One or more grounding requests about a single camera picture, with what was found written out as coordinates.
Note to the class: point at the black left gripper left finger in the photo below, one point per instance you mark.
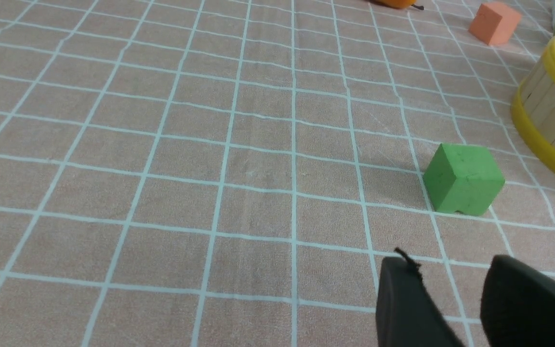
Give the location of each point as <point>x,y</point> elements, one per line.
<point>406,315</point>

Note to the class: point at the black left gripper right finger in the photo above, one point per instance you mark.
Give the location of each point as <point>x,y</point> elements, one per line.
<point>517,308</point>

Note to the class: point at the green foam cube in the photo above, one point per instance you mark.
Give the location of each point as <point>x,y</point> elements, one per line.
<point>462,179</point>

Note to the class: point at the orange foam cube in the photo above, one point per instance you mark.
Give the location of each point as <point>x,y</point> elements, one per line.
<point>494,23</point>

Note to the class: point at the pink checkered tablecloth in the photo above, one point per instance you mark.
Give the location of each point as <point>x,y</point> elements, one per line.
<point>231,173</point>

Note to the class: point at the orange yellow toy pear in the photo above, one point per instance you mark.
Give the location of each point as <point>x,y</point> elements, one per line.
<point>399,4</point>

